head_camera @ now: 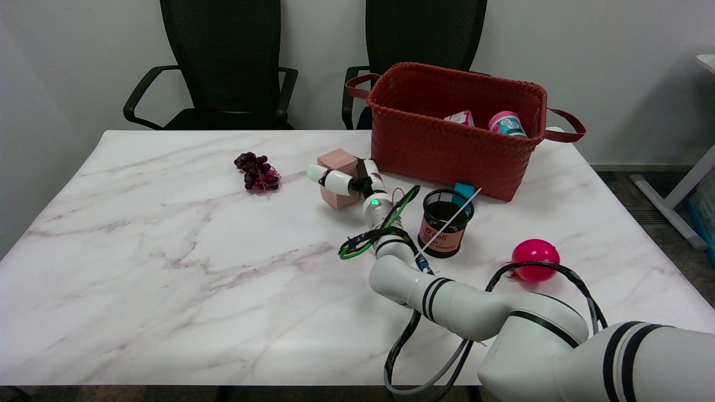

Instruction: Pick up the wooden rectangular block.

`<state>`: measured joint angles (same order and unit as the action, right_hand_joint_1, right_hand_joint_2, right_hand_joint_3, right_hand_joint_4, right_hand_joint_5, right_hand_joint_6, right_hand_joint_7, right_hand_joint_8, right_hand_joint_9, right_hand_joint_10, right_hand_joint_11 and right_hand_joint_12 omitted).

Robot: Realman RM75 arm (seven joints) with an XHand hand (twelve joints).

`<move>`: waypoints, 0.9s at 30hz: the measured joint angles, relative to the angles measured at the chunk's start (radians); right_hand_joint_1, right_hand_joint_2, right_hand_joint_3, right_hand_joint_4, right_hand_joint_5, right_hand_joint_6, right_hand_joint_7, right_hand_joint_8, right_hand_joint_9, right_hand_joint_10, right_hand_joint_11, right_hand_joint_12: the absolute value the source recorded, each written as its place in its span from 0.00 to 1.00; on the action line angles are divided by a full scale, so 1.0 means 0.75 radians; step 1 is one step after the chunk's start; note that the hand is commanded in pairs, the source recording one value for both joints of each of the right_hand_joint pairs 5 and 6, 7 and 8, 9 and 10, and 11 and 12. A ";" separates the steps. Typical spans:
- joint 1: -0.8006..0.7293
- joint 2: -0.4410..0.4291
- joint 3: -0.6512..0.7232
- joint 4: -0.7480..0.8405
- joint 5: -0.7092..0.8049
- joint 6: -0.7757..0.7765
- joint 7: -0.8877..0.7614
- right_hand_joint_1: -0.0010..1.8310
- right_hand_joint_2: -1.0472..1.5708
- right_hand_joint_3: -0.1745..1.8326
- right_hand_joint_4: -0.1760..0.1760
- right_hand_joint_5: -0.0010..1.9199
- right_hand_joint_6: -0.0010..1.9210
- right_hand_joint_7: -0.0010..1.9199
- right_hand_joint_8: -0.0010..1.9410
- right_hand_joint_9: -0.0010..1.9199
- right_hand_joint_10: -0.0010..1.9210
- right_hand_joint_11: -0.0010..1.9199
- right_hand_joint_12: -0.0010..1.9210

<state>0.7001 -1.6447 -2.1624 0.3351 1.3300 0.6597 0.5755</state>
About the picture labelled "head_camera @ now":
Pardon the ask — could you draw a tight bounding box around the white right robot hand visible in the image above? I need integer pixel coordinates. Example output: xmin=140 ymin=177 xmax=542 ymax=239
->
xmin=306 ymin=159 xmax=392 ymax=230

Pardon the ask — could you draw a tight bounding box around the wooden rectangular block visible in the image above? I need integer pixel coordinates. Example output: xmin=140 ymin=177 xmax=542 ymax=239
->
xmin=317 ymin=149 xmax=359 ymax=210

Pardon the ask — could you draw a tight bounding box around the dark purple grape bunch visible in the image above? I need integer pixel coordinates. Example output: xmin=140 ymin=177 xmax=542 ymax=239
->
xmin=234 ymin=152 xmax=281 ymax=192

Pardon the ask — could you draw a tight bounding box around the white zip tie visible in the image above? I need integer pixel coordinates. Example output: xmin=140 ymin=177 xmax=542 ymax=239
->
xmin=416 ymin=188 xmax=482 ymax=257

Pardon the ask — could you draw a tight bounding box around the black mesh pen cup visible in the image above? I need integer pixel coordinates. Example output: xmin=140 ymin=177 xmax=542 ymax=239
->
xmin=418 ymin=189 xmax=475 ymax=259

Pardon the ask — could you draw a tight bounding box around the red woven basket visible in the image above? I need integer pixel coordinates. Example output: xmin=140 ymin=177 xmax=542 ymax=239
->
xmin=345 ymin=62 xmax=587 ymax=202

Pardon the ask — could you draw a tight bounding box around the pink and teal can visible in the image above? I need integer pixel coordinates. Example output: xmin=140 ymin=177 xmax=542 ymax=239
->
xmin=488 ymin=111 xmax=527 ymax=138

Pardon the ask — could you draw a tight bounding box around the pink ball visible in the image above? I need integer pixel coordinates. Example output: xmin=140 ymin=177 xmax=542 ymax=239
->
xmin=511 ymin=239 xmax=560 ymax=283

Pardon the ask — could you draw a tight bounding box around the black mesh office chair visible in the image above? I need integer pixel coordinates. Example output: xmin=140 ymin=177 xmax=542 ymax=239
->
xmin=123 ymin=0 xmax=298 ymax=131
xmin=342 ymin=0 xmax=488 ymax=130

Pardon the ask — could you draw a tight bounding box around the white desk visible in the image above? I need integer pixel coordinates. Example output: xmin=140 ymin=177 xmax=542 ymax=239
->
xmin=631 ymin=54 xmax=715 ymax=250

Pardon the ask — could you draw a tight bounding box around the blue storage bin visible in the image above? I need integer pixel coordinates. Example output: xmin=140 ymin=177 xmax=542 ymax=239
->
xmin=688 ymin=184 xmax=715 ymax=249

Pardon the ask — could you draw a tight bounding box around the green robot cable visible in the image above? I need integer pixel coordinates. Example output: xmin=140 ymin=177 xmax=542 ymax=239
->
xmin=339 ymin=185 xmax=421 ymax=261

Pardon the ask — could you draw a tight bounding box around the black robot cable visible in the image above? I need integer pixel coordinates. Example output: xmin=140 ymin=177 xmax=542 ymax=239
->
xmin=485 ymin=261 xmax=608 ymax=336
xmin=384 ymin=310 xmax=475 ymax=398

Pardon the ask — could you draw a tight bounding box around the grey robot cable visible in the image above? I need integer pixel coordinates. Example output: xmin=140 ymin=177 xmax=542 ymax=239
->
xmin=391 ymin=338 xmax=470 ymax=396

